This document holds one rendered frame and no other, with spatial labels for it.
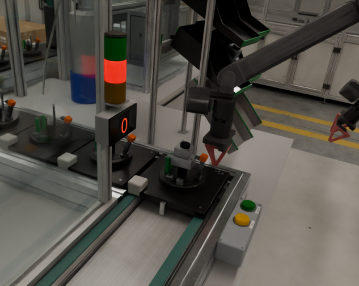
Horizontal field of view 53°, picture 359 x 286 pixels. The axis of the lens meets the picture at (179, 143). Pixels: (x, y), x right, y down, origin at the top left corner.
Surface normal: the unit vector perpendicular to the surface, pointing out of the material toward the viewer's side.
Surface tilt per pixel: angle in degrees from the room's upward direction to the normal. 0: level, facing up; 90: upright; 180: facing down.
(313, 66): 90
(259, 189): 0
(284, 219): 0
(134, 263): 0
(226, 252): 90
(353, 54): 90
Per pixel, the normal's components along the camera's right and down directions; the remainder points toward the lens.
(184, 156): -0.37, 0.41
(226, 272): 0.09, -0.88
